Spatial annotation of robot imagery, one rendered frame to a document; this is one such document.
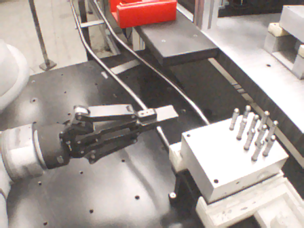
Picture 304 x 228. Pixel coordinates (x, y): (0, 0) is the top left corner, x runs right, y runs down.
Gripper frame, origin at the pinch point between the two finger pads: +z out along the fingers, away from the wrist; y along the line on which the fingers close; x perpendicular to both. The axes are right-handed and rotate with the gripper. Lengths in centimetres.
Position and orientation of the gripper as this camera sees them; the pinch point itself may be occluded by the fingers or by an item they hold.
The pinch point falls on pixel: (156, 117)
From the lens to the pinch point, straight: 46.0
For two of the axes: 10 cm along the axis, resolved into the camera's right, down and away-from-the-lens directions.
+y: 0.0, -7.0, -7.2
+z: 9.4, -2.5, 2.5
